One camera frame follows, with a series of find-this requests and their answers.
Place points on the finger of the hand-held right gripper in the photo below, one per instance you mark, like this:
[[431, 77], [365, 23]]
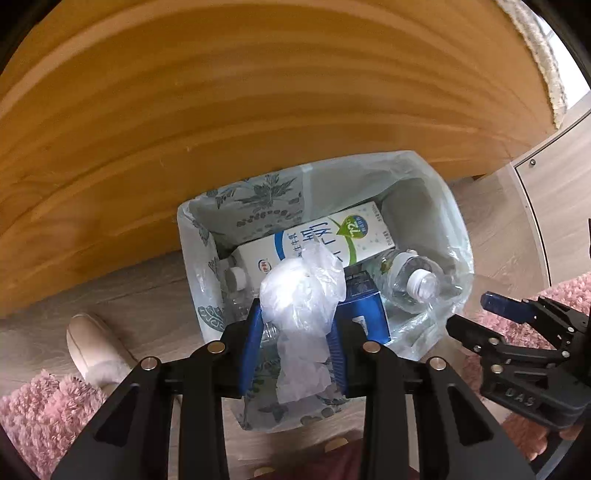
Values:
[[471, 334], [501, 304]]

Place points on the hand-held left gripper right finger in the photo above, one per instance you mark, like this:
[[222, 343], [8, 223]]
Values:
[[339, 360]]

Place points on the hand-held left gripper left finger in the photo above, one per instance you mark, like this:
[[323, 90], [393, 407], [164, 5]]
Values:
[[249, 350]]

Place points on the dark blue box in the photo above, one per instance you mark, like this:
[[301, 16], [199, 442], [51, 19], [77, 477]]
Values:
[[364, 309]]

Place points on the clear plastic bag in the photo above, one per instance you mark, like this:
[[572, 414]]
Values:
[[295, 295]]

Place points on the clear plastic water bottle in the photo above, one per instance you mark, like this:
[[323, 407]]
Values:
[[236, 277], [415, 281]]

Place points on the white green-print milk carton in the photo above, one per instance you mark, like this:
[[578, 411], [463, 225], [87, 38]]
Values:
[[314, 230]]

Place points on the bin with leaf-print liner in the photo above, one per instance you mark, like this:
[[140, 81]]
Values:
[[258, 203]]

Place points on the dark red clothing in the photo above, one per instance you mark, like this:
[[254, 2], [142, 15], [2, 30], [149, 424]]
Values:
[[332, 466]]

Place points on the beige door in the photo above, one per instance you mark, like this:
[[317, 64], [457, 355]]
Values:
[[563, 207]]

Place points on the beige fluffy slipper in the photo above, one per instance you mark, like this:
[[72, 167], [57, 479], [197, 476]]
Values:
[[92, 346]]

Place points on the pink fluffy rug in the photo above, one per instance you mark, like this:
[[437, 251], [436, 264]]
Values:
[[37, 415]]

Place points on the wooden bed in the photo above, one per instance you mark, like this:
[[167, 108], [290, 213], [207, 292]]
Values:
[[231, 92]]

